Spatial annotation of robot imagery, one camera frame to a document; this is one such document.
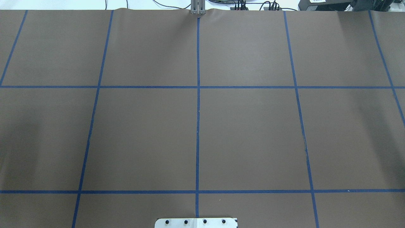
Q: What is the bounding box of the white metal mounting plate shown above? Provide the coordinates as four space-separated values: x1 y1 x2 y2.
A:
154 218 238 228

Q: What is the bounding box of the black computer box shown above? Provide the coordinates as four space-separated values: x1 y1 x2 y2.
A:
298 0 352 11

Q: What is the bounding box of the grey aluminium post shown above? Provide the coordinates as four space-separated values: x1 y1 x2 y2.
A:
190 0 206 16

